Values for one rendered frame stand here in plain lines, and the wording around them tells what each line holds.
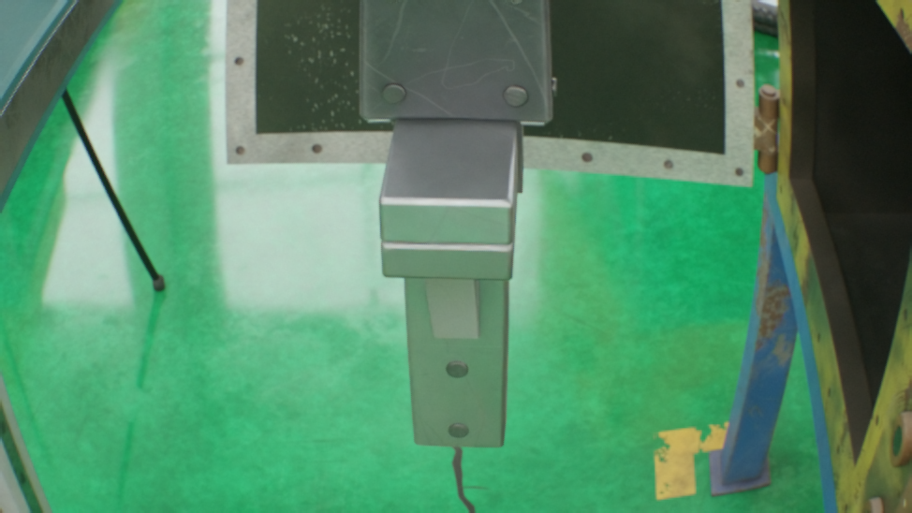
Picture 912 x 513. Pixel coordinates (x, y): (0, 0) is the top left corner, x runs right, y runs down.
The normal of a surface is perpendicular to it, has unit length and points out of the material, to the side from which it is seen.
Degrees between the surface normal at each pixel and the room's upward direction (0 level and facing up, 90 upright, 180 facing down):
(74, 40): 90
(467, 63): 90
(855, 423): 0
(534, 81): 90
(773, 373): 90
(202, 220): 0
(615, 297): 0
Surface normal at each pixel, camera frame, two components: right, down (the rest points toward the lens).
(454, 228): -0.07, 0.57
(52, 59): 1.00, 0.03
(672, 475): -0.01, -0.82
